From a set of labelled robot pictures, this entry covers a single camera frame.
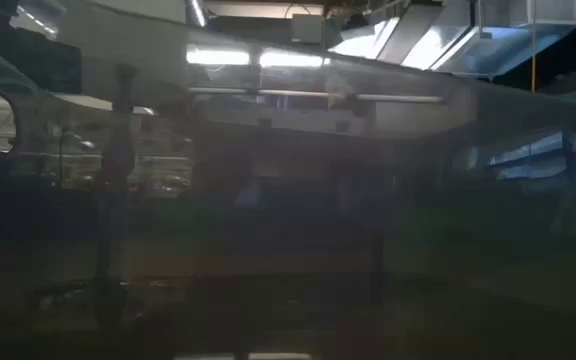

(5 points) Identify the smoky translucent plastic bin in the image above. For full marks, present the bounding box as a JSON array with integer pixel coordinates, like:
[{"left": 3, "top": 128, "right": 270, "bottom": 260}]
[{"left": 0, "top": 0, "right": 576, "bottom": 360}]

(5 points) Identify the bright ceiling light panel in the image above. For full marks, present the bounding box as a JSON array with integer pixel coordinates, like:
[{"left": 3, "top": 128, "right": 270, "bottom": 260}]
[{"left": 186, "top": 45, "right": 330, "bottom": 70}]

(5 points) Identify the silver lamp base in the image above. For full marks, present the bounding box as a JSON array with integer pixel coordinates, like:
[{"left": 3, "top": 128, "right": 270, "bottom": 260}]
[{"left": 98, "top": 63, "right": 138, "bottom": 166}]

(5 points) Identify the blue lit window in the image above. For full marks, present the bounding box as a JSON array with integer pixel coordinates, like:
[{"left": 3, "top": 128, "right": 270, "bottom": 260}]
[{"left": 487, "top": 130, "right": 569, "bottom": 181}]

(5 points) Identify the round silver duct pipe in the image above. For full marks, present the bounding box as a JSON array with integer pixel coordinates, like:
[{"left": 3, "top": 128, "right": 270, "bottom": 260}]
[{"left": 184, "top": 0, "right": 210, "bottom": 29}]

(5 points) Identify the silver ventilation duct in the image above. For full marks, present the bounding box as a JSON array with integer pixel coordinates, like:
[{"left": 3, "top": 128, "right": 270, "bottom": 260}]
[{"left": 327, "top": 0, "right": 576, "bottom": 80}]

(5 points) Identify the yellow hanging cord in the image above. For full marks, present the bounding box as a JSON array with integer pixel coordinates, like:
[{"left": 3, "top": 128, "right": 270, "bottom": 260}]
[{"left": 530, "top": 19, "right": 538, "bottom": 94}]

